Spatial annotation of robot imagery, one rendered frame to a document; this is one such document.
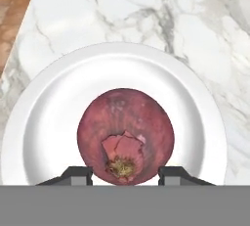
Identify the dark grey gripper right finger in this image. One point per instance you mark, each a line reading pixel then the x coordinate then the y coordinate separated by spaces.
pixel 173 173

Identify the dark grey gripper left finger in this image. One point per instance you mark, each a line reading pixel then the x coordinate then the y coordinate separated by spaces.
pixel 76 173

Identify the red onion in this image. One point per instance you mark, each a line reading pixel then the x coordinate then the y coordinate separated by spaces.
pixel 125 128

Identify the white round plate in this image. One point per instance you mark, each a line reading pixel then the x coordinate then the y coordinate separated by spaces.
pixel 58 106

